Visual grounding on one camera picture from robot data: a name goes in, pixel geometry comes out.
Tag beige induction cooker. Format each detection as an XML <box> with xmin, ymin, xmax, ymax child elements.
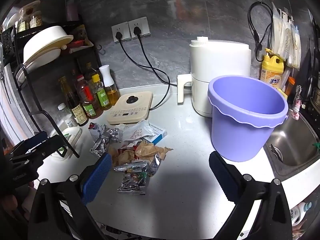
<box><xmin>107</xmin><ymin>91</ymin><xmax>153</xmax><ymax>125</ymax></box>

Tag black perforated utensil holder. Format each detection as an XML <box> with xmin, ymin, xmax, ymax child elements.
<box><xmin>0</xmin><ymin>29</ymin><xmax>15</xmax><ymax>60</ymax></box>

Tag hanging clear plastic bags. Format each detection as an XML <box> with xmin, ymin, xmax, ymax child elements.
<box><xmin>270</xmin><ymin>5</ymin><xmax>302</xmax><ymax>70</ymax></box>

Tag pink white patterned tool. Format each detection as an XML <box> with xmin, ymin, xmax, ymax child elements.
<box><xmin>291</xmin><ymin>85</ymin><xmax>304</xmax><ymax>122</ymax></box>

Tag orange cap bottle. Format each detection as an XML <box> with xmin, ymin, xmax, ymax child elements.
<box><xmin>285</xmin><ymin>76</ymin><xmax>295</xmax><ymax>97</ymax></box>

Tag green label yellow cap bottle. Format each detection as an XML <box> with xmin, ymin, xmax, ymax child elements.
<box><xmin>91</xmin><ymin>74</ymin><xmax>112</xmax><ymax>110</ymax></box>

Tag glass spice jar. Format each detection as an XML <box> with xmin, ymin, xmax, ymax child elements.
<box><xmin>29</xmin><ymin>11</ymin><xmax>43</xmax><ymax>29</ymax></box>
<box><xmin>16</xmin><ymin>10</ymin><xmax>30</xmax><ymax>33</ymax></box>

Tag white air fryer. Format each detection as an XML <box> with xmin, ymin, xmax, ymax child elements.
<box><xmin>177</xmin><ymin>36</ymin><xmax>252</xmax><ymax>117</ymax></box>

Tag silver green snack packet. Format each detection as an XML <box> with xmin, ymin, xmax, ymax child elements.
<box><xmin>117</xmin><ymin>171</ymin><xmax>148</xmax><ymax>195</ymax></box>

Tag brown printed packet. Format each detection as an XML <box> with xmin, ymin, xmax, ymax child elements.
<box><xmin>69</xmin><ymin>24</ymin><xmax>94</xmax><ymax>53</ymax></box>

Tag foil ball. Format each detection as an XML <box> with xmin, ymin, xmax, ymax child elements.
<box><xmin>107</xmin><ymin>127</ymin><xmax>123</xmax><ymax>143</ymax></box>

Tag white plate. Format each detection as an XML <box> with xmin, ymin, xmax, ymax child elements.
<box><xmin>22</xmin><ymin>47</ymin><xmax>62</xmax><ymax>74</ymax></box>

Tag stainless steel sink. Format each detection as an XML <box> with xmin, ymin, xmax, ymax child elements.
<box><xmin>264</xmin><ymin>107</ymin><xmax>320</xmax><ymax>175</ymax></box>

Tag blue white carton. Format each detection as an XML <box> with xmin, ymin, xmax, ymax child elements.
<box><xmin>142</xmin><ymin>126</ymin><xmax>167</xmax><ymax>145</ymax></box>

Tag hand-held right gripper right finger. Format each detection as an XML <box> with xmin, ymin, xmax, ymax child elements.
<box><xmin>209</xmin><ymin>151</ymin><xmax>293</xmax><ymax>240</ymax></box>

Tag black power cable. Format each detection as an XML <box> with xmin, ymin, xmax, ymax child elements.
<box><xmin>115</xmin><ymin>31</ymin><xmax>172</xmax><ymax>110</ymax></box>
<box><xmin>133</xmin><ymin>27</ymin><xmax>193</xmax><ymax>88</ymax></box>

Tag person's left hand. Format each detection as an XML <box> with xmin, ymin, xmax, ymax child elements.
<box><xmin>0</xmin><ymin>180</ymin><xmax>38</xmax><ymax>220</ymax></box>

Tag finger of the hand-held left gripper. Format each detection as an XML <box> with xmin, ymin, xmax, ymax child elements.
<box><xmin>9</xmin><ymin>131</ymin><xmax>49</xmax><ymax>159</ymax></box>
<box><xmin>10</xmin><ymin>135</ymin><xmax>69</xmax><ymax>164</ymax></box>

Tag purple plastic bucket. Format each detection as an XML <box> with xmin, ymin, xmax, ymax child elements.
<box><xmin>207</xmin><ymin>75</ymin><xmax>289</xmax><ymax>162</ymax></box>

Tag dark soy sauce bottle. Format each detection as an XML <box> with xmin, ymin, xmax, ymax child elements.
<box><xmin>59</xmin><ymin>76</ymin><xmax>89</xmax><ymax>127</ymax></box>

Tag small silver wrapper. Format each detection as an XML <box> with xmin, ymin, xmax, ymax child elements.
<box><xmin>147</xmin><ymin>154</ymin><xmax>162</xmax><ymax>178</ymax></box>

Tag red white wrapper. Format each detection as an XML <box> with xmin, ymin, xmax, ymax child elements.
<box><xmin>88</xmin><ymin>122</ymin><xmax>108</xmax><ymax>138</ymax></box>

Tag pink cup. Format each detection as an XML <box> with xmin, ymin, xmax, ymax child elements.
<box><xmin>65</xmin><ymin>0</ymin><xmax>80</xmax><ymax>22</ymax></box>

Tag black dish rack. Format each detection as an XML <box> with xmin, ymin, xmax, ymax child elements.
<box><xmin>0</xmin><ymin>24</ymin><xmax>102</xmax><ymax>158</ymax></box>

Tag grey wall socket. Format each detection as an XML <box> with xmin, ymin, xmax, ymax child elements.
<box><xmin>128</xmin><ymin>17</ymin><xmax>151</xmax><ymax>39</ymax></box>
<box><xmin>111</xmin><ymin>22</ymin><xmax>131</xmax><ymax>43</ymax></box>

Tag red label sauce bottle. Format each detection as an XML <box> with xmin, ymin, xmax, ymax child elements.
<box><xmin>75</xmin><ymin>74</ymin><xmax>103</xmax><ymax>119</ymax></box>

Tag white top oil dispenser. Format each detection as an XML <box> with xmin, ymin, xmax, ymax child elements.
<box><xmin>99</xmin><ymin>64</ymin><xmax>120</xmax><ymax>105</ymax></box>

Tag white bottle blue cap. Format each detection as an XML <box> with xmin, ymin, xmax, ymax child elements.
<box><xmin>290</xmin><ymin>201</ymin><xmax>313</xmax><ymax>228</ymax></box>

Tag white plastic lidded box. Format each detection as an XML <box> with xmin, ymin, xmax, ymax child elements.
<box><xmin>49</xmin><ymin>126</ymin><xmax>82</xmax><ymax>158</ymax></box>

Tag dark glass bottle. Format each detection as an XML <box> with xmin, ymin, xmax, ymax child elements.
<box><xmin>84</xmin><ymin>62</ymin><xmax>100</xmax><ymax>80</ymax></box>

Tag long silver snack packet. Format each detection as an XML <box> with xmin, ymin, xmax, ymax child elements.
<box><xmin>113</xmin><ymin>161</ymin><xmax>148</xmax><ymax>173</ymax></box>

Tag white printed plastic bag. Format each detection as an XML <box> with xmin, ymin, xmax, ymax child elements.
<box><xmin>122</xmin><ymin>120</ymin><xmax>157</xmax><ymax>142</ymax></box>

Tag small clear white cap bottle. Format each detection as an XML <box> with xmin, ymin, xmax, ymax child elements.
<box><xmin>56</xmin><ymin>103</ymin><xmax>78</xmax><ymax>128</ymax></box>

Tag yellow detergent bottle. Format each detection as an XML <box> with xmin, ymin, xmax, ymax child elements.
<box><xmin>260</xmin><ymin>48</ymin><xmax>285</xmax><ymax>90</ymax></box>

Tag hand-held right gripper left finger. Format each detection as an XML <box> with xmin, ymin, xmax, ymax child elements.
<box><xmin>27</xmin><ymin>152</ymin><xmax>113</xmax><ymax>240</ymax></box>

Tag large white bowl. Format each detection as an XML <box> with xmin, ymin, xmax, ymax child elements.
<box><xmin>23</xmin><ymin>26</ymin><xmax>74</xmax><ymax>63</ymax></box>

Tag hanging black cable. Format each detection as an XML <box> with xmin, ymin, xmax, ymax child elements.
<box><xmin>247</xmin><ymin>1</ymin><xmax>273</xmax><ymax>62</ymax></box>

